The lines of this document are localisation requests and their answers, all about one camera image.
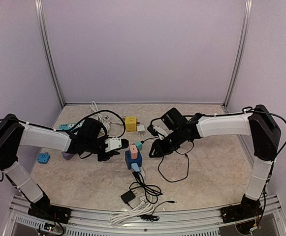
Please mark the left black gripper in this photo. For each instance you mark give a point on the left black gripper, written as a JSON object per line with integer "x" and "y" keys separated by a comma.
{"x": 101, "y": 158}

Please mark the aluminium front rail frame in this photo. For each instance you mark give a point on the aluminium front rail frame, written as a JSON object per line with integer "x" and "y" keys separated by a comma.
{"x": 199, "y": 222}

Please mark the light blue plug adapter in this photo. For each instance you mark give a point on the light blue plug adapter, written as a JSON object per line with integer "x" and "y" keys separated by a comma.
{"x": 135, "y": 167}

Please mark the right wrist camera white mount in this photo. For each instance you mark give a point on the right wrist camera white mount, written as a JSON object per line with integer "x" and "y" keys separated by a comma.
{"x": 157, "y": 130}

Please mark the right aluminium corner post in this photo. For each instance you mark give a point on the right aluminium corner post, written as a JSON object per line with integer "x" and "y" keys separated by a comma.
{"x": 239, "y": 53}

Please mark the dark blue cube socket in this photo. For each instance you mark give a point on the dark blue cube socket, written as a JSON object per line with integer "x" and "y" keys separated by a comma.
{"x": 128, "y": 159}

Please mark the teal power strip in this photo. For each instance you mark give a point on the teal power strip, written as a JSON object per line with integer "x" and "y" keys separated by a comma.
{"x": 69, "y": 126}

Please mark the yellow cube socket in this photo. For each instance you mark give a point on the yellow cube socket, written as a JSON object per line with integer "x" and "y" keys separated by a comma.
{"x": 131, "y": 124}

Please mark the teal plug adapter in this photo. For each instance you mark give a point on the teal plug adapter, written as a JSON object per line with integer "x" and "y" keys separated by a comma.
{"x": 139, "y": 144}

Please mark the pink plug adapter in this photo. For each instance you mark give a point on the pink plug adapter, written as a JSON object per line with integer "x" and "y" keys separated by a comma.
{"x": 133, "y": 151}

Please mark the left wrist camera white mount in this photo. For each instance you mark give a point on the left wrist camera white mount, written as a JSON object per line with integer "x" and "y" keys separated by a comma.
{"x": 115, "y": 143}

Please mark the purple power strip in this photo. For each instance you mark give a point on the purple power strip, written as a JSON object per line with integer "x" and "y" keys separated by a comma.
{"x": 67, "y": 156}

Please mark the white power strip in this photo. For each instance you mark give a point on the white power strip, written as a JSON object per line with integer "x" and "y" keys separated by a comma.
{"x": 138, "y": 174}

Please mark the white plug adapter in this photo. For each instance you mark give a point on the white plug adapter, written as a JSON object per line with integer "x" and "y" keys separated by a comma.
{"x": 141, "y": 130}

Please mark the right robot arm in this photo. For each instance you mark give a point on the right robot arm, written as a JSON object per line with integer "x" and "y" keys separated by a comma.
{"x": 257, "y": 122}

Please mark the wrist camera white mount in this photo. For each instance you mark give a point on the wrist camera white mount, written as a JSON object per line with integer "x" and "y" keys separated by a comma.
{"x": 157, "y": 130}
{"x": 115, "y": 143}

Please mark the black power adapter with cable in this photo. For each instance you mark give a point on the black power adapter with cable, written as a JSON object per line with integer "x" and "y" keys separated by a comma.
{"x": 145, "y": 209}

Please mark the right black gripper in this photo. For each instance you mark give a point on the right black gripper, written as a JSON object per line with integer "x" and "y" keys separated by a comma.
{"x": 160, "y": 149}

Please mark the aluminium corner post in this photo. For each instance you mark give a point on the aluminium corner post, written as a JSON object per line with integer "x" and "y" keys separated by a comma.
{"x": 47, "y": 51}
{"x": 239, "y": 53}

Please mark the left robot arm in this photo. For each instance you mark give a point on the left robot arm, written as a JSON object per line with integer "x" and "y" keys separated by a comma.
{"x": 87, "y": 136}

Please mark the left aluminium corner post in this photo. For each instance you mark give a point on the left aluminium corner post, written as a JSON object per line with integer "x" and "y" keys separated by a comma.
{"x": 47, "y": 51}

